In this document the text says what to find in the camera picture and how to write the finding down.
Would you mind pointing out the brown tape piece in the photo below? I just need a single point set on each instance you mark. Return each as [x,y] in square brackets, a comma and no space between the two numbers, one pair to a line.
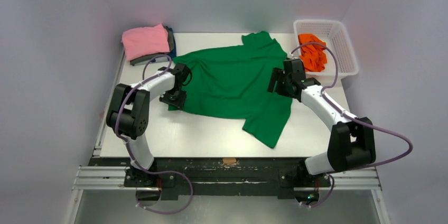
[229,161]

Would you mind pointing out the folded grey t shirt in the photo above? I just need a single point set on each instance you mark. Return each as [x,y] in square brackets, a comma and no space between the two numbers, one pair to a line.
[142,60]

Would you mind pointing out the orange t shirt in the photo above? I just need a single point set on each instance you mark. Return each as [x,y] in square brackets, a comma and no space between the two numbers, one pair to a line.
[312,55]

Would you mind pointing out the white plastic basket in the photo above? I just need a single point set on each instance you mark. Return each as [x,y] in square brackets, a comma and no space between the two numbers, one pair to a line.
[336,37]

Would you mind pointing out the aluminium rail frame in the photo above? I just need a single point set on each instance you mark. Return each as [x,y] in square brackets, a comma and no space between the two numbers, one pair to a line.
[113,178]

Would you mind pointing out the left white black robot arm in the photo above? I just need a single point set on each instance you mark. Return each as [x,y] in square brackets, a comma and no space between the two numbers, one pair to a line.
[128,113]

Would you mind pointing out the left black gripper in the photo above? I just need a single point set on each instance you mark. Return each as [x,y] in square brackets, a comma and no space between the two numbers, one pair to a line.
[178,103]

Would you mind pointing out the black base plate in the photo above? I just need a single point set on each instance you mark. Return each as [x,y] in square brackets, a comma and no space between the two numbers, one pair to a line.
[284,178]

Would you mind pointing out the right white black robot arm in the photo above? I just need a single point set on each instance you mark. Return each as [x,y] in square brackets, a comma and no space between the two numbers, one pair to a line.
[351,142]

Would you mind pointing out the folded pink t shirt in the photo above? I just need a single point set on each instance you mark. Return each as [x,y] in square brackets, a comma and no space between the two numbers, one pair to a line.
[143,41]

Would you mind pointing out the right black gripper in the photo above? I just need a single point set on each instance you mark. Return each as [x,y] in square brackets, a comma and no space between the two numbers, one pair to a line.
[276,82]

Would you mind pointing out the green t shirt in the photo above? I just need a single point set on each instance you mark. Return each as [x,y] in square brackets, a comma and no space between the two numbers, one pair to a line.
[231,82]

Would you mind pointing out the folded blue t shirt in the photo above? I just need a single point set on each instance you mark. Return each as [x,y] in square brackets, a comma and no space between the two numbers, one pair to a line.
[171,42]

